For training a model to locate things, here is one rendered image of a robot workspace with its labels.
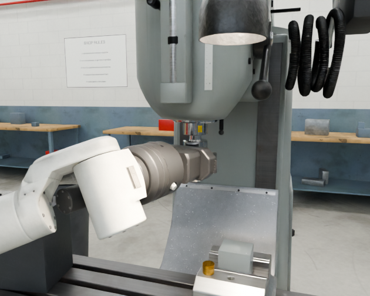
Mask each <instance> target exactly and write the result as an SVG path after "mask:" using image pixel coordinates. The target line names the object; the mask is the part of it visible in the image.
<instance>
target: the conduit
mask: <svg viewBox="0 0 370 296"><path fill-rule="evenodd" d="M300 10H301V8H287V9H272V10H271V14H275V13H283V12H299V11H300ZM331 17H332V18H333V19H334V22H335V23H334V24H335V40H334V50H333V57H332V61H331V66H330V68H329V34H328V30H329V23H330V20H331ZM313 25H314V16H313V15H311V14H309V15H307V16H305V18H304V23H303V30H302V36H301V39H300V29H299V26H298V22H297V21H290V22H289V24H288V35H289V39H290V40H291V53H290V58H289V68H288V75H287V80H286V83H285V88H286V89H287V90H292V89H293V88H294V85H295V82H296V79H297V82H298V89H299V92H300V95H301V96H304V97H306V96H308V95H309V94H310V92H311V91H313V92H319V91H320V90H321V89H322V88H323V93H322V94H323V97H324V98H326V99H329V98H331V97H332V95H333V93H334V90H335V87H336V84H337V80H338V76H339V71H340V68H341V63H342V62H341V61H342V57H343V52H344V46H345V37H346V22H345V15H344V13H343V11H342V10H341V9H340V8H334V9H332V10H330V11H329V13H328V15H327V18H325V17H324V16H319V17H318V18H317V19H316V21H315V27H316V29H317V31H318V38H319V39H317V40H315V46H314V47H315V48H314V57H313V62H312V58H311V57H312V56H311V54H312V33H313ZM311 65H312V66H311ZM311 68H312V69H311Z"/></svg>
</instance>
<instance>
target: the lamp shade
mask: <svg viewBox="0 0 370 296"><path fill-rule="evenodd" d="M268 13H269V9H268V5H267V1H266V0H202V3H201V7H200V10H199V42H202V43H206V44H210V45H247V44H252V43H259V42H262V41H265V40H267V39H268Z"/></svg>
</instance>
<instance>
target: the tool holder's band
mask: <svg viewBox="0 0 370 296"><path fill-rule="evenodd" d="M183 146H194V147H203V146H207V140H206V139H201V140H189V139H184V140H183Z"/></svg>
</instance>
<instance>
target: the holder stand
mask: <svg viewBox="0 0 370 296"><path fill-rule="evenodd" d="M11 192H13V191H9V190H0V197H1V196H3V195H6V194H9V193H11ZM52 207H53V210H54V213H55V217H56V231H55V232H54V233H52V234H49V235H46V236H44V237H41V238H39V239H36V240H34V241H31V242H30V243H27V244H24V245H22V246H19V247H17V248H14V249H12V250H9V251H7V252H5V253H2V254H0V289H4V290H16V291H28V292H39V293H48V292H49V291H50V289H51V288H52V287H53V286H54V285H55V284H56V283H57V282H58V281H59V280H60V279H61V278H62V277H63V276H64V275H65V274H66V273H67V272H68V271H69V269H70V268H71V267H72V266H73V256H72V238H71V227H70V213H69V214H63V213H61V212H60V211H59V209H58V207H57V205H56V201H55V196H53V197H52Z"/></svg>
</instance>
